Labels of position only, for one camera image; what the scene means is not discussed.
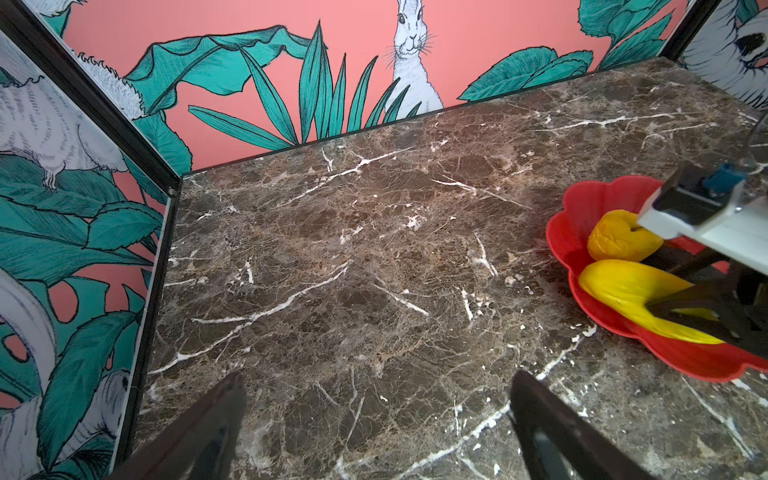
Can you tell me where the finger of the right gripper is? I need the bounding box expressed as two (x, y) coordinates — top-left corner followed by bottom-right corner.
(641, 245), (729, 279)

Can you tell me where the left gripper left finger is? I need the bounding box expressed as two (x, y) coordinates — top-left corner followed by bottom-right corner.
(109, 371), (246, 479)

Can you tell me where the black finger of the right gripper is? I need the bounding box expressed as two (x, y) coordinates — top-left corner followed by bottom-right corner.
(646, 281), (767, 359)

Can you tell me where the left black frame post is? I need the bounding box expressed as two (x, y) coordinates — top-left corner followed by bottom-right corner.
(1, 1), (182, 468)

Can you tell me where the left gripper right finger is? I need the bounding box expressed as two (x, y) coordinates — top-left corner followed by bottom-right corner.
(509, 370), (651, 479)

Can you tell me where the right black frame post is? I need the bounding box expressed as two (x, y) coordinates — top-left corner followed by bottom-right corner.
(659, 0), (720, 62)

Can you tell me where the yellow oblong fake mango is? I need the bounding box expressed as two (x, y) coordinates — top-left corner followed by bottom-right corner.
(578, 259), (724, 345)

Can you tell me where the red flower-shaped fruit bowl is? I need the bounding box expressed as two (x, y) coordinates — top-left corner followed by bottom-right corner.
(545, 175), (768, 383)

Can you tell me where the black frame post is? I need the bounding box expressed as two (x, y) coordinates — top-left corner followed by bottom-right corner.
(1, 1), (182, 468)
(659, 0), (720, 62)

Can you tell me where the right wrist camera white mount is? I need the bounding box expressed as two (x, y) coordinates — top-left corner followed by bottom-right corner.
(638, 162), (767, 274)

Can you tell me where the yellow bumpy round fake fruit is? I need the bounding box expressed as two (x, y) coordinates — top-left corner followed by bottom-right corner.
(587, 209), (664, 262)

